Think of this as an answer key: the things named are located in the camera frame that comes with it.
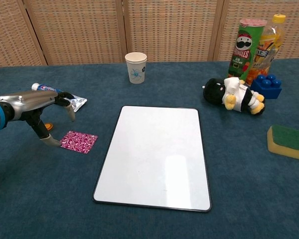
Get white paper cup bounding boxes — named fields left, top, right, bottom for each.
left=125, top=52, right=148, bottom=84

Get pink patterned card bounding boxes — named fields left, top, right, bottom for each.
left=59, top=130, right=99, bottom=154

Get white blue toothpaste tube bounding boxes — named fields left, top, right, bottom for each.
left=31, top=83, right=88, bottom=113

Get blue building block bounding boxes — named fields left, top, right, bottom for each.
left=250, top=74, right=282, bottom=100

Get green yellow sponge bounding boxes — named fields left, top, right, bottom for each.
left=267, top=125, right=299, bottom=162

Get woven folding screen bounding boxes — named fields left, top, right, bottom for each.
left=0, top=0, right=299, bottom=68

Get black white plush toy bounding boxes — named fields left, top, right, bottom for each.
left=202, top=77, right=266, bottom=116

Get yellow drink bottle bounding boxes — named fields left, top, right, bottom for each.
left=246, top=14, right=287, bottom=87

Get white board with black rim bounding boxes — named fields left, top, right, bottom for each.
left=92, top=105, right=212, bottom=213

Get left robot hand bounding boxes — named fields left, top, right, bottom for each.
left=0, top=90, right=77, bottom=147

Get green Pringles can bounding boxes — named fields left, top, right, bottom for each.
left=227, top=17, right=268, bottom=83

